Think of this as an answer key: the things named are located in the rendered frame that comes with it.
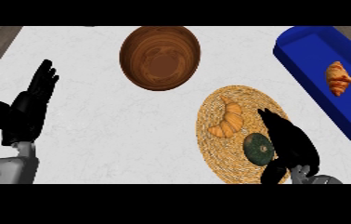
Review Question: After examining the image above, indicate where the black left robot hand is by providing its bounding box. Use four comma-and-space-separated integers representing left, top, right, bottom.
0, 59, 60, 147

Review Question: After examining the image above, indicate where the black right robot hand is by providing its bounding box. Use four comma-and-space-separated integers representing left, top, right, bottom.
256, 107, 321, 185

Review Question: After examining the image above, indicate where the dark green squash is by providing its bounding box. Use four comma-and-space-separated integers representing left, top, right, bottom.
242, 132, 276, 167

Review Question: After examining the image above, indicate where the round woven straw placemat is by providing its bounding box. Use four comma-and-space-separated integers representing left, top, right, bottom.
194, 85, 292, 185

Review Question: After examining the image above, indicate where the brown wooden bowl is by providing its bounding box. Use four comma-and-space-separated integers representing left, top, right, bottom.
118, 26, 202, 92

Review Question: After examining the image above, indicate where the golden croissant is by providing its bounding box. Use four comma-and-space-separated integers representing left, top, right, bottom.
205, 95, 245, 139
323, 60, 351, 98

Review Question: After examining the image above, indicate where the blue rectangular tray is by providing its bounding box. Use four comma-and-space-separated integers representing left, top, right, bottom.
271, 26, 351, 140

